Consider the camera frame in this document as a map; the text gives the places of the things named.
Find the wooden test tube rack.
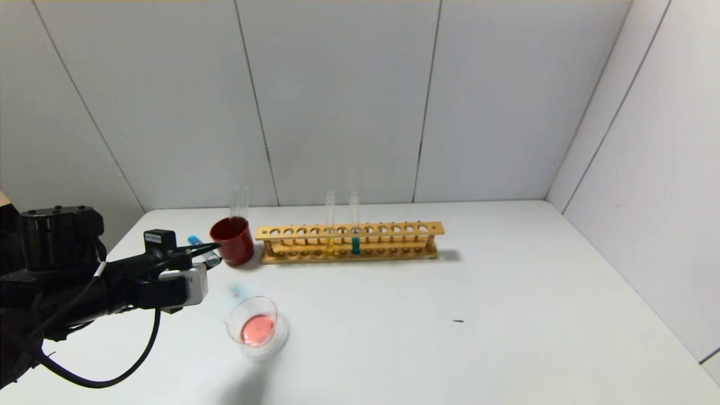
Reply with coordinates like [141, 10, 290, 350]
[255, 221, 445, 264]

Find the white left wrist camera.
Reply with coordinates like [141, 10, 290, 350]
[160, 263, 209, 308]

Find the dark red cup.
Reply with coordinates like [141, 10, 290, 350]
[210, 217, 255, 267]

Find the test tube with blue pigment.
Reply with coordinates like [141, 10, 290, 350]
[187, 235, 222, 268]

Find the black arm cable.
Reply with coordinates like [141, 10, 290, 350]
[34, 307, 162, 389]

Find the test tube with teal pigment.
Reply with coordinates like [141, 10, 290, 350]
[350, 192, 361, 255]

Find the clear glass beaker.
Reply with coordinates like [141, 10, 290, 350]
[225, 296, 290, 359]

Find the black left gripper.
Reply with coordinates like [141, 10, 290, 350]
[103, 229, 223, 296]

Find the test tube with yellow pigment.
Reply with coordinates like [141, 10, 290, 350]
[326, 191, 336, 255]

